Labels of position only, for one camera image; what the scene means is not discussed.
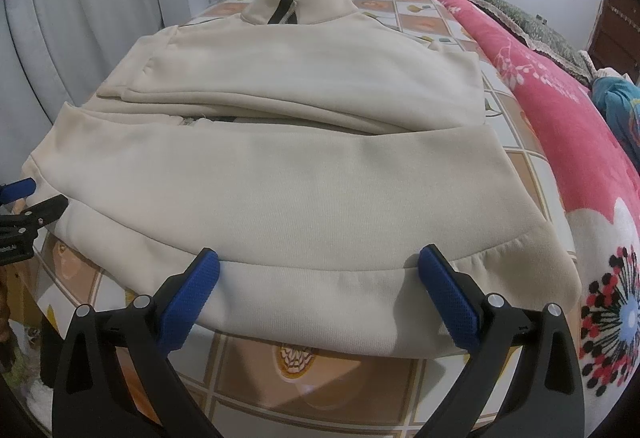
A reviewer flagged brown wooden door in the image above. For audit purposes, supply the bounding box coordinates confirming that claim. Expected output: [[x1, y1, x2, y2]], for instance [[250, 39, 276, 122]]
[[588, 0, 640, 83]]

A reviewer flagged blue patterned cloth bundle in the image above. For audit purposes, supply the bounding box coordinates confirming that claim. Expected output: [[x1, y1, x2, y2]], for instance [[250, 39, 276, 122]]
[[591, 76, 640, 170]]

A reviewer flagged pink floral blanket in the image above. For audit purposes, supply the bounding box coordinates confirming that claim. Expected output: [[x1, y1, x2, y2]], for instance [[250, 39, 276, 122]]
[[438, 0, 639, 437]]

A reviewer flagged grey patterned blanket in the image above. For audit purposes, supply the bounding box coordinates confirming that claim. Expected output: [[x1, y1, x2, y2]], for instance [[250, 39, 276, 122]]
[[471, 0, 592, 87]]

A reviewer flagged orange checked bed sheet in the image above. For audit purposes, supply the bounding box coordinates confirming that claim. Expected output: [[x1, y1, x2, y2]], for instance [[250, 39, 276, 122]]
[[34, 0, 578, 437]]

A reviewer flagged cream jacket with black trim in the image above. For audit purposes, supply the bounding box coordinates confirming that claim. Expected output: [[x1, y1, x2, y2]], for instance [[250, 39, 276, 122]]
[[22, 0, 580, 358]]

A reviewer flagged white curtain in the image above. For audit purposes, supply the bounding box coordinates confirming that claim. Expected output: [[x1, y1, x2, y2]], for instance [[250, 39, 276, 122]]
[[1, 0, 163, 182]]

